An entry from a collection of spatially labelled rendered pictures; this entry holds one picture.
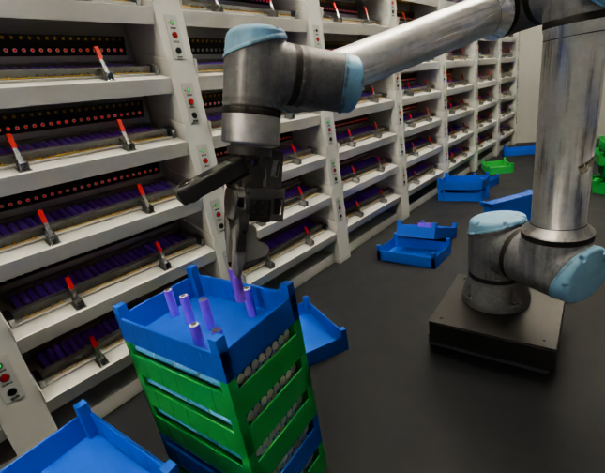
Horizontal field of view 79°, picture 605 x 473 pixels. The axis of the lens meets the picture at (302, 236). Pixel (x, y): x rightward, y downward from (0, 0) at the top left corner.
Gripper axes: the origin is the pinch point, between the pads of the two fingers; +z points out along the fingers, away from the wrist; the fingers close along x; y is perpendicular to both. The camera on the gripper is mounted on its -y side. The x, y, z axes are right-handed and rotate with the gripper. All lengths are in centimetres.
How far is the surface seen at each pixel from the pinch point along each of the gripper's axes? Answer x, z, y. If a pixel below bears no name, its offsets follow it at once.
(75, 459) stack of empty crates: 9.6, 38.5, -25.5
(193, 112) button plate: 70, -30, 5
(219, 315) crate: 13.1, 14.8, 1.1
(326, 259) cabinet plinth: 98, 32, 76
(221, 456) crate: -1.6, 35.9, -1.1
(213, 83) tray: 76, -40, 12
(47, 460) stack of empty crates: 11.0, 38.4, -30.0
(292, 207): 91, 5, 51
